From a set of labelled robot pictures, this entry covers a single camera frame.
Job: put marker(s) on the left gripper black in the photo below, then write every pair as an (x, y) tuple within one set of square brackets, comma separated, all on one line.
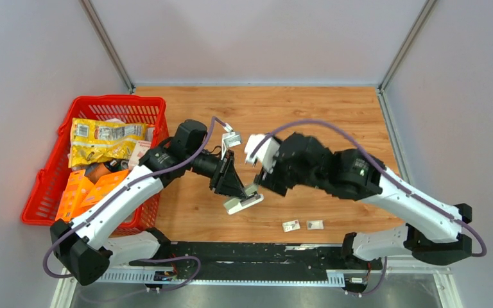
[(218, 181)]

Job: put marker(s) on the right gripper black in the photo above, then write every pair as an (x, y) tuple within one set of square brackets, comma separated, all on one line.
[(272, 181)]

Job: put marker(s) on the grey white stapler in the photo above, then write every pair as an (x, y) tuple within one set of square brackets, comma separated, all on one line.
[(253, 197)]

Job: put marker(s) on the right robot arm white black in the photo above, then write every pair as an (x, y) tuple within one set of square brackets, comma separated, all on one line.
[(432, 231)]

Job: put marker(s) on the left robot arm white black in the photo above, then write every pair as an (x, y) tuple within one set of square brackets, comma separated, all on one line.
[(83, 248)]

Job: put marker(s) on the staple box with red mark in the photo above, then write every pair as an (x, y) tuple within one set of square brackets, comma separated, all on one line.
[(290, 226)]

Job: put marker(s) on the small grey staple box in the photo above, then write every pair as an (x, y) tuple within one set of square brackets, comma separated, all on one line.
[(315, 225)]

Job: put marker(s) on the pink white small box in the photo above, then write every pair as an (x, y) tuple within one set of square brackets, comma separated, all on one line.
[(140, 148)]

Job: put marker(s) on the orange box right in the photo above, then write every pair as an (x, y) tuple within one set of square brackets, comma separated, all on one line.
[(103, 187)]

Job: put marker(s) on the orange box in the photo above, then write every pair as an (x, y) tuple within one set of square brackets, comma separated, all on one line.
[(103, 187), (77, 188)]

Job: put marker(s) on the yellow snack bag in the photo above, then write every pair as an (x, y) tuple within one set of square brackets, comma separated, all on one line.
[(95, 141)]

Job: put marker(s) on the orange box left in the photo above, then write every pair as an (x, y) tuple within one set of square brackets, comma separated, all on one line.
[(77, 188)]

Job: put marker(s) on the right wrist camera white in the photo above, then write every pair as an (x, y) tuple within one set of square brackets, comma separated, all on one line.
[(264, 154)]

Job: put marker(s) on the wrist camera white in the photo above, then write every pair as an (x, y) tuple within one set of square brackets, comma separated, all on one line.
[(229, 139), (264, 154)]

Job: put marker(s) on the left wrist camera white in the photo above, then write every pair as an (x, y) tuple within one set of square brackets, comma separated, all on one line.
[(229, 139)]

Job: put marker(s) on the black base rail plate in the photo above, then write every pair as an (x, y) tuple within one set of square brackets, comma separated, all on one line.
[(268, 260)]

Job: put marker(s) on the white slotted cable duct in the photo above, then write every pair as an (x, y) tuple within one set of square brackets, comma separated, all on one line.
[(154, 275)]

